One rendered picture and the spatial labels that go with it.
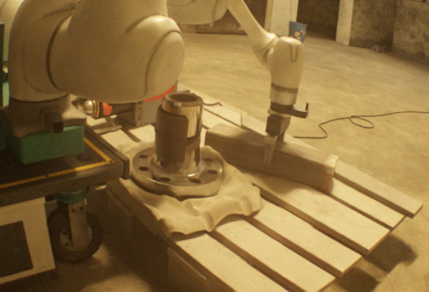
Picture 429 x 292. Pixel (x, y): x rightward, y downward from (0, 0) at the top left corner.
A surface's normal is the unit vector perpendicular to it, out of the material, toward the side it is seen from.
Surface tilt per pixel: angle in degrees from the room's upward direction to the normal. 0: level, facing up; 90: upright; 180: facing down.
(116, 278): 0
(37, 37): 72
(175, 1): 103
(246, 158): 90
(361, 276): 0
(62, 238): 90
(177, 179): 0
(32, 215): 90
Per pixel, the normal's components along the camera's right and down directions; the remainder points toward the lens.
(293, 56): 0.11, 0.22
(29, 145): 0.68, 0.33
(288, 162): -0.43, 0.27
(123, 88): -0.03, 0.79
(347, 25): -0.77, 0.14
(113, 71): -0.15, 0.51
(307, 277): 0.12, -0.93
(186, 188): 0.26, 0.37
